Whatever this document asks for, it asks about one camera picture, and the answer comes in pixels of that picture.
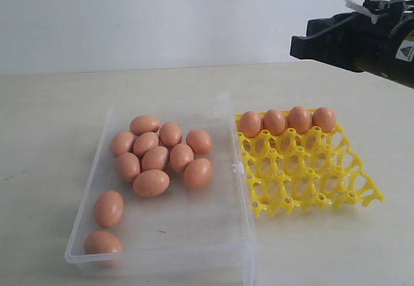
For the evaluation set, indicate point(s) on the yellow plastic egg tray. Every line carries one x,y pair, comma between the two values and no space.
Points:
295,170

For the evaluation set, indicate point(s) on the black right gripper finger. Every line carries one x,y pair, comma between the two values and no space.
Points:
315,26
310,48

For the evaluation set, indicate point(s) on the brown egg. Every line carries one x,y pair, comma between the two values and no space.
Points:
143,124
250,124
299,119
151,183
127,166
180,156
121,143
145,142
197,173
199,141
324,118
170,134
155,159
108,209
102,242
274,121

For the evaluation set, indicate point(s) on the clear plastic storage box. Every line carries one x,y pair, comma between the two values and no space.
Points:
166,196

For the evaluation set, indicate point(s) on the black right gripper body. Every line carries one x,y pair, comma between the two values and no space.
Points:
357,45

